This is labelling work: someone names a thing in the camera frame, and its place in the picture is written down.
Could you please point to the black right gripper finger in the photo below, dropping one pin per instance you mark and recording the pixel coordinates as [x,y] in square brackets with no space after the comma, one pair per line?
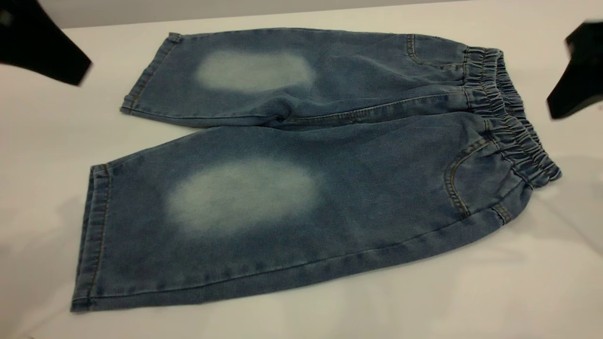
[582,70]

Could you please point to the blue denim pants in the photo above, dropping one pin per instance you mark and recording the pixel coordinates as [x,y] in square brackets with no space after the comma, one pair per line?
[358,188]

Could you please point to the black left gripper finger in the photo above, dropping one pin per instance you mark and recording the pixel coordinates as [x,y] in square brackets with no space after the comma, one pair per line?
[37,42]

